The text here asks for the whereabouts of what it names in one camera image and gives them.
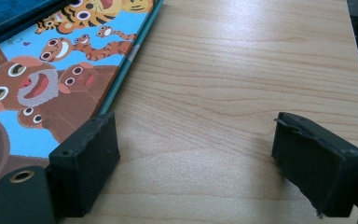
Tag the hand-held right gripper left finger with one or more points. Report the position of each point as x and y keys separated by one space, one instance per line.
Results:
x=80 y=161

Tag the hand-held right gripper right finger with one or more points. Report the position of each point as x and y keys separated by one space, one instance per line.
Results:
x=317 y=161

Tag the animal cartoon picture book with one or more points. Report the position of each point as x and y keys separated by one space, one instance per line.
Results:
x=74 y=77

